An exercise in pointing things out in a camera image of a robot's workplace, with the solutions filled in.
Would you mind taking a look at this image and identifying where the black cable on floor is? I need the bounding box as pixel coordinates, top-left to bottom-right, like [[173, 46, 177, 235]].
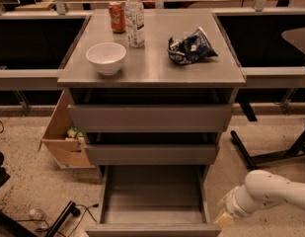
[[35, 202, 100, 237]]

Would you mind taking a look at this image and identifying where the black stand leg left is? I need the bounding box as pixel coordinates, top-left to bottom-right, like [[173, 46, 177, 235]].
[[0, 201, 81, 237]]

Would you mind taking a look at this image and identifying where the black stand base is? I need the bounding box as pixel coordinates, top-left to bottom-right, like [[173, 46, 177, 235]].
[[231, 128, 305, 171]]

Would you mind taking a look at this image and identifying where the clear plastic water bottle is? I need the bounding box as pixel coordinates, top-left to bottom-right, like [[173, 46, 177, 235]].
[[124, 0, 145, 47]]

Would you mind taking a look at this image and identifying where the grey bottom drawer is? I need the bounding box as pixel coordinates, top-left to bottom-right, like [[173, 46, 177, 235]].
[[86, 165, 221, 237]]

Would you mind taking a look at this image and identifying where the orange soda can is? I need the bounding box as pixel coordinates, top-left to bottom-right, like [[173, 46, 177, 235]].
[[109, 2, 125, 34]]

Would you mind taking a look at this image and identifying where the cardboard box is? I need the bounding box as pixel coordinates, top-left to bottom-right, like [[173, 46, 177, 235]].
[[41, 92, 93, 168]]

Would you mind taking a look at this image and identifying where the blue crumpled chip bag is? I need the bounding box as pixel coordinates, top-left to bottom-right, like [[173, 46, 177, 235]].
[[168, 27, 217, 65]]

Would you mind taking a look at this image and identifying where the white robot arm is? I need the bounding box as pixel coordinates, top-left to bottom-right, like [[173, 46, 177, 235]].
[[214, 170, 305, 228]]

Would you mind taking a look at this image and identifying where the grey top drawer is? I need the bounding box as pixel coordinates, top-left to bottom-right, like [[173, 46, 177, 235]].
[[65, 88, 234, 132]]

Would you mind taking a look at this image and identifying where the grey drawer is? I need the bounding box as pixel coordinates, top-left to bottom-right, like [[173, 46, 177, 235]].
[[85, 132, 218, 165], [65, 88, 234, 132], [86, 165, 221, 237]]

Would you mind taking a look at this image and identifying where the grey middle drawer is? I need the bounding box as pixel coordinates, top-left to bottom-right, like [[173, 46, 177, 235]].
[[85, 132, 218, 165]]

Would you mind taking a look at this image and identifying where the white bowl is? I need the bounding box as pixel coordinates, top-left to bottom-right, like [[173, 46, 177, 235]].
[[86, 42, 126, 76]]

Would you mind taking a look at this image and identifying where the green item in box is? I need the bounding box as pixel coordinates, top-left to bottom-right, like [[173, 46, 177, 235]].
[[67, 126, 83, 138]]

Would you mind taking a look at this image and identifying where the grey drawer cabinet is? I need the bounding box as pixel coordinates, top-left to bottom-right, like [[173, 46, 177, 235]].
[[57, 7, 248, 183]]

